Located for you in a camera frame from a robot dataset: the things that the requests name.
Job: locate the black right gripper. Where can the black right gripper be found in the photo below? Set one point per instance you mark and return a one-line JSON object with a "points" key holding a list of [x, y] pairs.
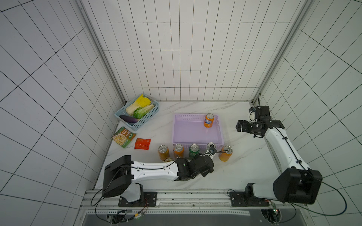
{"points": [[244, 125]]}

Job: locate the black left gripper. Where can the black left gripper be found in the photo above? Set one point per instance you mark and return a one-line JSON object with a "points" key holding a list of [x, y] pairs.
{"points": [[205, 173]]}

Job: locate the green Sprite can small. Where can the green Sprite can small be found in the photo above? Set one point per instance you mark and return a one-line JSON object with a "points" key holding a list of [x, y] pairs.
{"points": [[193, 150]]}

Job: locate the orange Fanta can front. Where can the orange Fanta can front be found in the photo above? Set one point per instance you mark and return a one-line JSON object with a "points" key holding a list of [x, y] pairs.
{"points": [[178, 151]]}

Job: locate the orange fanta can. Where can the orange fanta can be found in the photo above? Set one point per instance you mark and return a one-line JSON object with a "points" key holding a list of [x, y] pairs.
{"points": [[208, 121], [178, 151]]}

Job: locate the gold top green can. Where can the gold top green can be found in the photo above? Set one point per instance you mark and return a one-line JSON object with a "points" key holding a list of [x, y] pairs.
{"points": [[168, 159]]}

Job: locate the white Monster can front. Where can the white Monster can front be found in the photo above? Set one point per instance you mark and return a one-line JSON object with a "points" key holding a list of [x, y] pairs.
{"points": [[210, 145]]}

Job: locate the orange Schweppes can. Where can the orange Schweppes can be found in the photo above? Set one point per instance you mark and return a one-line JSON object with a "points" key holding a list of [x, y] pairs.
{"points": [[225, 153]]}

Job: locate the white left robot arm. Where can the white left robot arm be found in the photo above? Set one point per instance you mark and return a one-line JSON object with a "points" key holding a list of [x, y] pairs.
{"points": [[123, 176]]}

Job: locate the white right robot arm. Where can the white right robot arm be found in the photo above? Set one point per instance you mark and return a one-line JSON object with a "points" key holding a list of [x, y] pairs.
{"points": [[297, 182]]}

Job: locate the purple perforated plastic basket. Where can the purple perforated plastic basket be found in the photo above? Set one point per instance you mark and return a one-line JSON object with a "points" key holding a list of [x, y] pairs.
{"points": [[189, 129]]}

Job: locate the blue perforated plastic basket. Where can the blue perforated plastic basket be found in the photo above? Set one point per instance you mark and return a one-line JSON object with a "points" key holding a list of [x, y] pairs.
{"points": [[136, 126]]}

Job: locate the red snack packet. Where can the red snack packet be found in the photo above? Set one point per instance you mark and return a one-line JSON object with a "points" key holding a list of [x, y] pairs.
{"points": [[142, 144]]}

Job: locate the green food packet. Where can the green food packet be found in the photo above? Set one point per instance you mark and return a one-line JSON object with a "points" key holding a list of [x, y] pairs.
{"points": [[123, 137]]}

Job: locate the green toy lettuce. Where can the green toy lettuce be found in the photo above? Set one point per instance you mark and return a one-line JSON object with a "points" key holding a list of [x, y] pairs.
{"points": [[142, 111]]}

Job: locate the purple toy eggplant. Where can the purple toy eggplant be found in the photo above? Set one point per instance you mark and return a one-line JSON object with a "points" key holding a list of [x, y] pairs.
{"points": [[128, 119]]}

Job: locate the yellow toy cabbage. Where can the yellow toy cabbage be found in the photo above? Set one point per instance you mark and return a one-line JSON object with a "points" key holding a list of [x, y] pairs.
{"points": [[140, 102]]}

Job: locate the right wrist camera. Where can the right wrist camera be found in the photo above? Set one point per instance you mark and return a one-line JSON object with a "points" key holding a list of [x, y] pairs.
{"points": [[259, 112]]}

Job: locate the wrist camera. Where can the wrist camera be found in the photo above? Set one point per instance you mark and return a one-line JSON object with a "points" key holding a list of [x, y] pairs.
{"points": [[211, 151], [259, 112]]}

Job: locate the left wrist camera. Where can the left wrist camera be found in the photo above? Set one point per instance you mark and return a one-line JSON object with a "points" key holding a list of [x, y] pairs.
{"points": [[211, 151]]}

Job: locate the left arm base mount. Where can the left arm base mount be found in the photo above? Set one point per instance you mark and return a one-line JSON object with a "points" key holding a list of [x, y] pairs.
{"points": [[135, 196]]}

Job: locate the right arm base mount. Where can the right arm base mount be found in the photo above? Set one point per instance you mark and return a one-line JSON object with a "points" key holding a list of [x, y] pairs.
{"points": [[246, 198]]}

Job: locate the aluminium rail frame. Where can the aluminium rail frame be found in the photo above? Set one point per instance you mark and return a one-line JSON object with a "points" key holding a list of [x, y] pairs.
{"points": [[176, 202]]}

